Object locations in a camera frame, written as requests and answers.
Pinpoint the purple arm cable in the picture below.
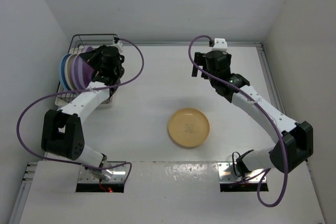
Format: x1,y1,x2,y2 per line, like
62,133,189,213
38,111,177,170
188,35,288,207
16,38,144,183

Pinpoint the metal base plate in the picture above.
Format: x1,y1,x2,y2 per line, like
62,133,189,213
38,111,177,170
78,165,127,184
217,162,264,184

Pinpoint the yellow plastic plate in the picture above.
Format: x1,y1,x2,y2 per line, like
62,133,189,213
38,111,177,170
167,108,210,148

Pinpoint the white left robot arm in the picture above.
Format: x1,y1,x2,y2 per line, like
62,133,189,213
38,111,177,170
41,41,124,181

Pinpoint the aluminium frame rail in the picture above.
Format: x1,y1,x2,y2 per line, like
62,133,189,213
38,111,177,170
256,42,286,114

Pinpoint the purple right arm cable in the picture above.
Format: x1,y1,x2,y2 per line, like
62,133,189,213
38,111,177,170
188,35,288,207

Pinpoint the cream plastic plate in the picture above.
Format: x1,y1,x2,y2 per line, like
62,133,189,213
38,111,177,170
65,54,76,90

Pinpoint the blue plastic plate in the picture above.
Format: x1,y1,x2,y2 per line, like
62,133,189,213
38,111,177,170
58,54,71,91

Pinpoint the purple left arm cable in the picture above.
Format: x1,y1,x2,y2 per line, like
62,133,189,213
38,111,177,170
16,38,144,183

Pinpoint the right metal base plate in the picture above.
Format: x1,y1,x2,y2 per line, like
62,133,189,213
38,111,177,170
217,162,264,184

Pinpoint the purple plastic plate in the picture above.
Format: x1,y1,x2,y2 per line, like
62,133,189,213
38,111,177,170
71,55,83,90
78,58,93,89

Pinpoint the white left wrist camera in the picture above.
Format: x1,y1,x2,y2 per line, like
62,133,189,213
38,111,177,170
113,40,123,54

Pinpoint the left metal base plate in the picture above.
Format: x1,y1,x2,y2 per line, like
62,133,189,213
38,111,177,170
78,165,127,184

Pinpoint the grey wire dish rack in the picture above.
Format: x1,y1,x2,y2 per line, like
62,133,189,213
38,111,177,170
55,34,119,107

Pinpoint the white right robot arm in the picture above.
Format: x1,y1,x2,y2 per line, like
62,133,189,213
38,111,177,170
192,50,313,176

